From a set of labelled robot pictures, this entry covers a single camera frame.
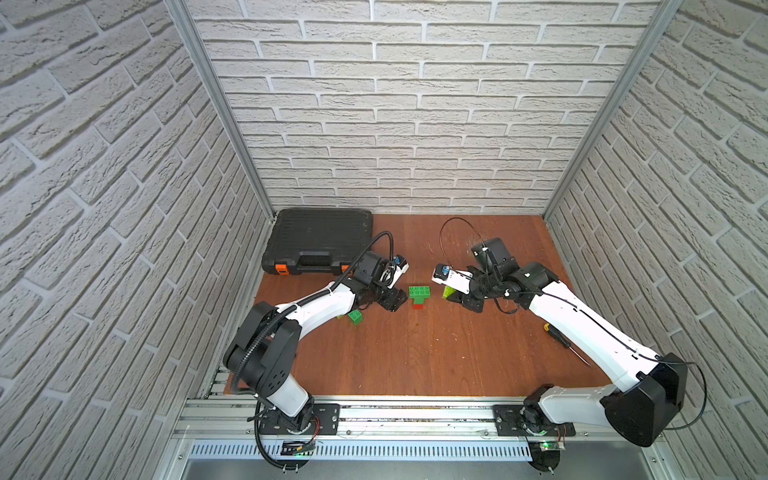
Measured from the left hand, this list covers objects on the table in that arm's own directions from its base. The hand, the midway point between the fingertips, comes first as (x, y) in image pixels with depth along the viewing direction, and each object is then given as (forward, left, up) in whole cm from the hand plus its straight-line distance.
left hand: (402, 289), depth 88 cm
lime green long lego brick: (-7, -11, +11) cm, 18 cm away
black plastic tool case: (+21, +30, -3) cm, 37 cm away
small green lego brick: (-6, +14, -6) cm, 17 cm away
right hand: (-5, -14, +10) cm, 18 cm away
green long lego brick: (-2, -5, +1) cm, 6 cm away
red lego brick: (-2, -6, -8) cm, 10 cm away
